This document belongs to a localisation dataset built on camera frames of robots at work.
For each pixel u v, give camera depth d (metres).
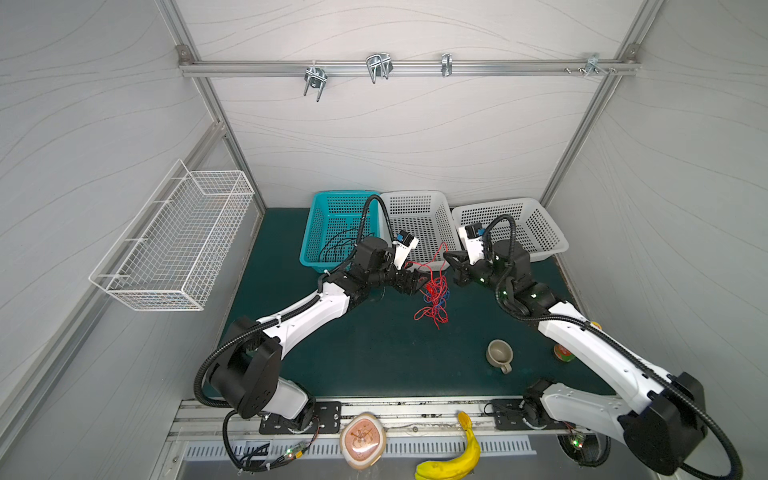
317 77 0.80
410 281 0.70
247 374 0.42
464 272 0.66
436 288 0.74
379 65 0.76
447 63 0.73
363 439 0.68
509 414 0.73
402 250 0.71
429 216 1.19
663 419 0.38
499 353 0.83
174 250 0.69
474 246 0.65
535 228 1.10
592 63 0.77
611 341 0.46
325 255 1.04
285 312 0.48
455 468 0.62
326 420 0.74
